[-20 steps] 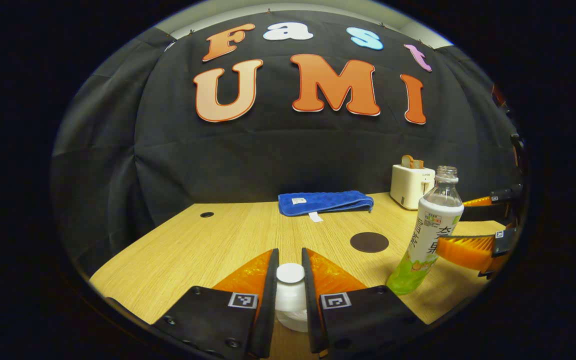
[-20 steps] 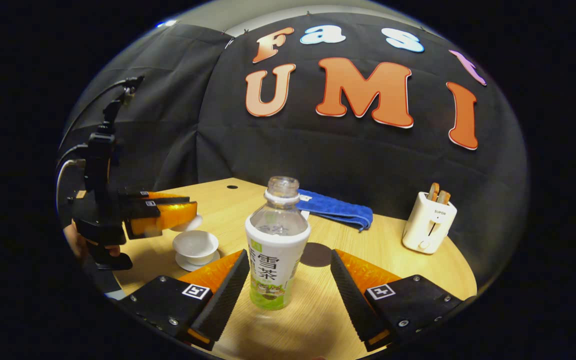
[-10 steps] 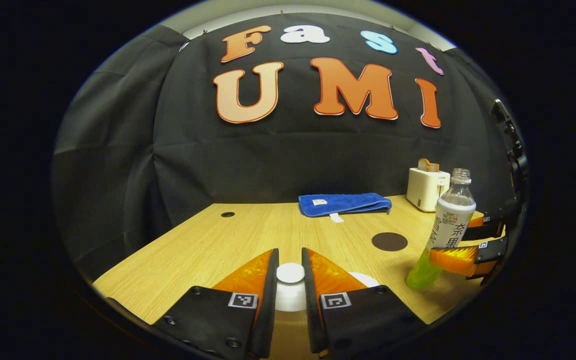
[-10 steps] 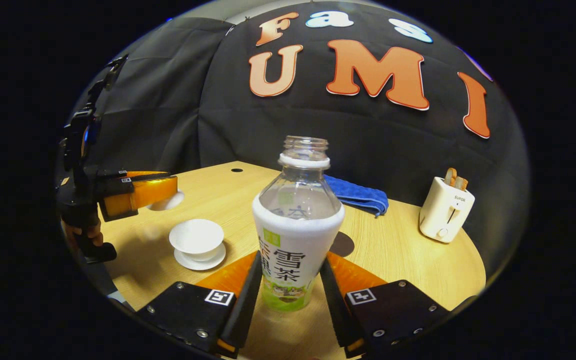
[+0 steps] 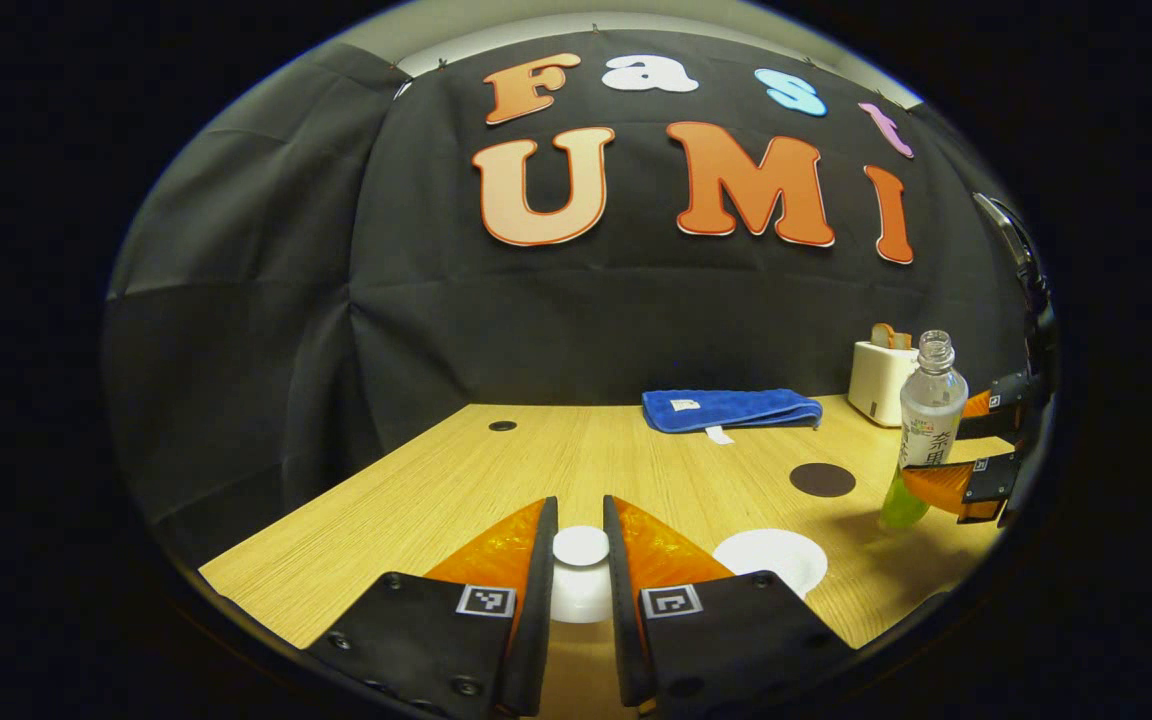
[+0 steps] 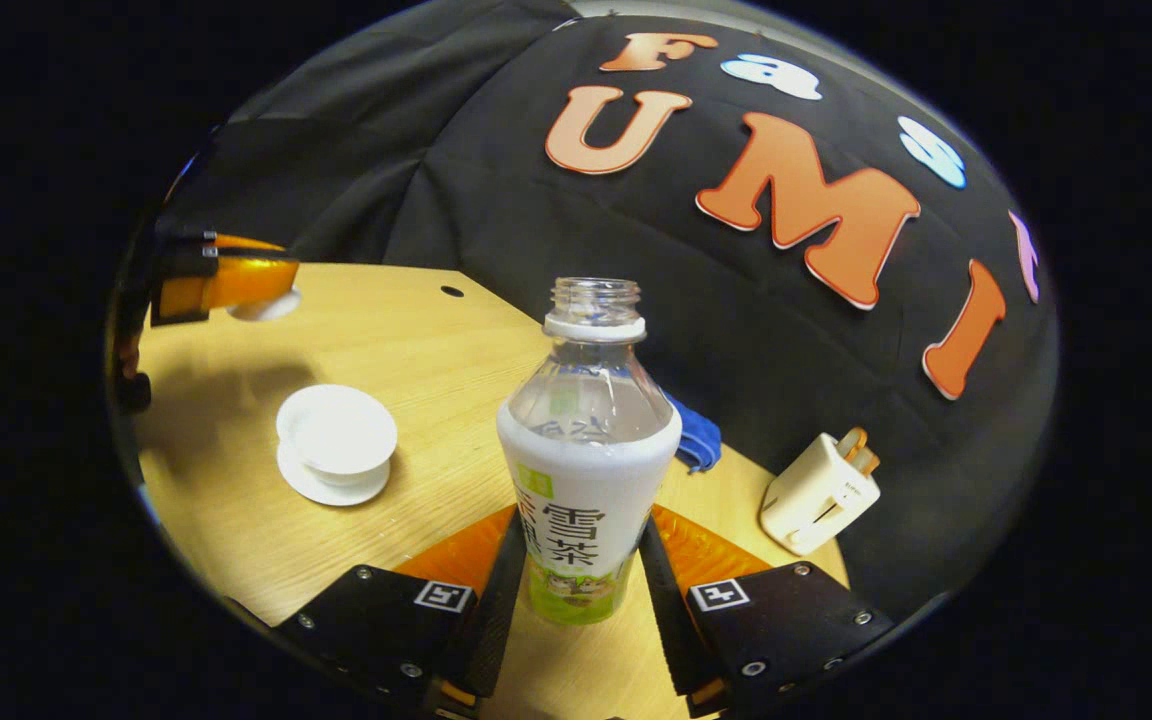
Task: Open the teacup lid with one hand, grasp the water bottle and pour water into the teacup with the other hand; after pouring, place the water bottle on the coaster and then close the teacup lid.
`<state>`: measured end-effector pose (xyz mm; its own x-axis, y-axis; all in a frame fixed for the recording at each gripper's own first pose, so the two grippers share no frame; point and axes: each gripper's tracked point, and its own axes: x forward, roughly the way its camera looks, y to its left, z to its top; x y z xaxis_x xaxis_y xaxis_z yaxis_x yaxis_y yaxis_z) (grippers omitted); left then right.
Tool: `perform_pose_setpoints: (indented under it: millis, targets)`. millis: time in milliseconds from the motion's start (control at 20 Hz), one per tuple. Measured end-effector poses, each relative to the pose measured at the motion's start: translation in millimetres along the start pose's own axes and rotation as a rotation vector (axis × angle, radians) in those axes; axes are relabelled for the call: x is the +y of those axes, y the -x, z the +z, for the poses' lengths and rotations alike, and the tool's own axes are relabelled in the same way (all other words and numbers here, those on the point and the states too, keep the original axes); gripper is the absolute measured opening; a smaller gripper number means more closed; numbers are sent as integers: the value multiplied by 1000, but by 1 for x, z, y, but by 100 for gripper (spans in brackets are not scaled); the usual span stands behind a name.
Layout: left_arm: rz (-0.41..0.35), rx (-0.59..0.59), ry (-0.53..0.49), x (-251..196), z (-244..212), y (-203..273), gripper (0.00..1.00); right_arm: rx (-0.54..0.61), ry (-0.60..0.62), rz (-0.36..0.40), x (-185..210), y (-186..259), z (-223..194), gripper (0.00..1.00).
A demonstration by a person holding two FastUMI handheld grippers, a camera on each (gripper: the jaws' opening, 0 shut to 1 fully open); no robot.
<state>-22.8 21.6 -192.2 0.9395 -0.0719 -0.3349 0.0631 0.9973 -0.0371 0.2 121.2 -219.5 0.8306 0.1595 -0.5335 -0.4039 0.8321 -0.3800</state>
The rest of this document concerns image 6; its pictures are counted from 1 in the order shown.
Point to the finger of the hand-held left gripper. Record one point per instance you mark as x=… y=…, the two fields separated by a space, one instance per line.
x=236 y=242
x=236 y=280

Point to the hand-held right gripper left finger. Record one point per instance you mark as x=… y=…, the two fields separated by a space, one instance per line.
x=501 y=610

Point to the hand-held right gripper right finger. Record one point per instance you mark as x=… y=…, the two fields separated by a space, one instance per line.
x=666 y=610

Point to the white teacup lid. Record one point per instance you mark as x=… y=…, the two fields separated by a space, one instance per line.
x=266 y=307

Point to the clear water bottle green label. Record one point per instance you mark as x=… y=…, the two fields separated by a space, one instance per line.
x=586 y=480

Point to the white teacup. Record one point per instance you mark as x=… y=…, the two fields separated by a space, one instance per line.
x=341 y=430

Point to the blue towel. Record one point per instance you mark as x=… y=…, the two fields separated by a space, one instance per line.
x=696 y=440

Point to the white toaster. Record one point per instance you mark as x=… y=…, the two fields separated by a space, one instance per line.
x=816 y=495

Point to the white saucer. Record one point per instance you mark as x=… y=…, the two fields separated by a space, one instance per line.
x=326 y=492

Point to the toast bread slice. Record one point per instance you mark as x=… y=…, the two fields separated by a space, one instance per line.
x=869 y=460
x=854 y=440

